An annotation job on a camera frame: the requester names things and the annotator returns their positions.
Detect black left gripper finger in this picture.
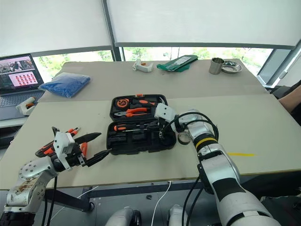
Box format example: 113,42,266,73
85,148,112,168
74,132,102,145

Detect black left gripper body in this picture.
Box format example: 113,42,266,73
56,140,87,169

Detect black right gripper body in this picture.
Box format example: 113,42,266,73
155,117,167,142

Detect slim orange black screwdriver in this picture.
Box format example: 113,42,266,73
63,127,81,137

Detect black plastic tool case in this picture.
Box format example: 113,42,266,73
106,94,177,156

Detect black tape roll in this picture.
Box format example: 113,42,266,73
177,133,191,145

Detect orange black utility knife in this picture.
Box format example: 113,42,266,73
35,140,57,158

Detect orange black hand tool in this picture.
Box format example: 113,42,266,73
131,98,157,108

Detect bystander in black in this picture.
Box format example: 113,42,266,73
270,79,301,120

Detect orange black tape measure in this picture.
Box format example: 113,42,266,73
115,97,130,110

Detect blue plastic bag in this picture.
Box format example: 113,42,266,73
38,72,91,99

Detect white orange plastic gadget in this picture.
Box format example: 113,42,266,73
132,58,155,73

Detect green foil packets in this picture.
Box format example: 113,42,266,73
156,54,199,72

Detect grey rounded robot leg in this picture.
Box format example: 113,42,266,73
104,206,143,226
166,204,189,226

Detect white orange glue gun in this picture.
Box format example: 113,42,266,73
16,96,39,116

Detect white side table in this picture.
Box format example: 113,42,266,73
0,113,30,129

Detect steel cup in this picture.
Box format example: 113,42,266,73
209,57,225,75

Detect yellow tape strip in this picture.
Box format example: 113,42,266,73
227,152,256,158

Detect open laptop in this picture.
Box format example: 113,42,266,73
0,53,46,121

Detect steel dish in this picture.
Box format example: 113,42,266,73
221,59,243,74

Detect grey window mullion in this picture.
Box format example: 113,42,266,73
102,0,126,62

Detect wide white roller blind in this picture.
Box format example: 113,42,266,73
107,0,301,49

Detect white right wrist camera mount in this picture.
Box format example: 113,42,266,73
154,103,177,123

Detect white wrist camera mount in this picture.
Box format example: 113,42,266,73
154,103,177,123
53,131,76,170

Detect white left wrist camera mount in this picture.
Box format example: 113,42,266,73
53,131,76,170

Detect orange handled pliers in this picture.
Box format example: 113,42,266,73
114,106,151,118

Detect orange black handled screwdriver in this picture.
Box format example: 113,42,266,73
113,124,151,132

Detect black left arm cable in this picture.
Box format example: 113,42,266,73
42,126,60,226

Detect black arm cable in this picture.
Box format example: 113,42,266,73
42,126,60,226
161,112,220,226

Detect black table frame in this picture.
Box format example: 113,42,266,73
44,180,206,213

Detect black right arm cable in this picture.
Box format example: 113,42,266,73
161,112,220,226

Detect white cable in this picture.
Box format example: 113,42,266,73
151,180,172,226

